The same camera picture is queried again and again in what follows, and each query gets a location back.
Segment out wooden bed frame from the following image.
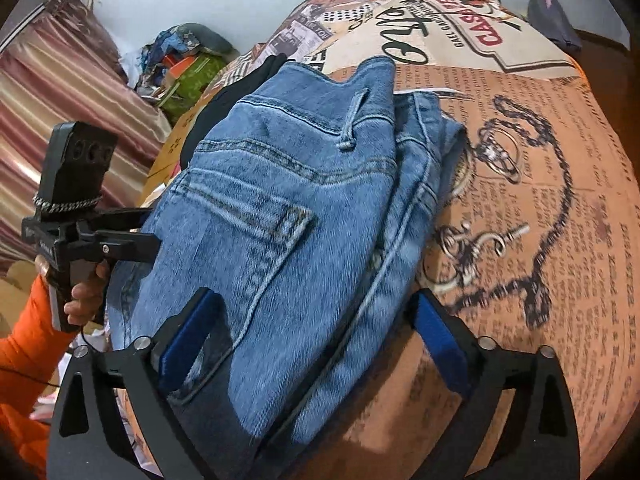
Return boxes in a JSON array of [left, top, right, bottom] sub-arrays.
[[572, 27, 632, 81]]

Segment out striped curtain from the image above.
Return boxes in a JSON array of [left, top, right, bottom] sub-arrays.
[[0, 0, 173, 261]]

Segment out silver chain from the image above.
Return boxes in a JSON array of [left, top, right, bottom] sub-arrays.
[[32, 192, 102, 209]]

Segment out cardboard box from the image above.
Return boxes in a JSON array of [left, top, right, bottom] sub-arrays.
[[135, 105, 202, 213]]

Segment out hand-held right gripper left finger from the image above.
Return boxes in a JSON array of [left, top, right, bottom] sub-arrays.
[[47, 287, 228, 480]]

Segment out grey blue cloth bundle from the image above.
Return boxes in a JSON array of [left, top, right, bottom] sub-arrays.
[[142, 22, 237, 61]]

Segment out printed blanket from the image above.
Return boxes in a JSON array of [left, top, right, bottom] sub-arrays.
[[135, 0, 640, 480]]

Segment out black folded garment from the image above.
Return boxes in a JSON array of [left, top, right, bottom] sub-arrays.
[[180, 55, 288, 171]]

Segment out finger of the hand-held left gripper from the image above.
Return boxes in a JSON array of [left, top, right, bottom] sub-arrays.
[[92, 207, 153, 232], [77, 230, 162, 264]]

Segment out dark grey bag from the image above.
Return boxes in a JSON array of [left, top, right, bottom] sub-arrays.
[[527, 0, 583, 53]]

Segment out person's left forearm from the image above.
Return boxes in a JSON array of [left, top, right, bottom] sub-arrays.
[[0, 275, 81, 476]]

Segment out person's left hand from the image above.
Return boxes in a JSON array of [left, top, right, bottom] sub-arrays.
[[34, 255, 111, 328]]

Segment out blue denim pants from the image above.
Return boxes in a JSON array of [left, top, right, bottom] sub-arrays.
[[107, 55, 468, 456]]

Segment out orange box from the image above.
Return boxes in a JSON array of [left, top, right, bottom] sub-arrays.
[[167, 56, 199, 82]]

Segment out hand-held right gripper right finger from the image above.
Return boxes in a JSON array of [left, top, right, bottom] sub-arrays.
[[410, 287, 581, 480]]

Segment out green bag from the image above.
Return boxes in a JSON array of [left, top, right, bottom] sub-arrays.
[[159, 57, 227, 123]]

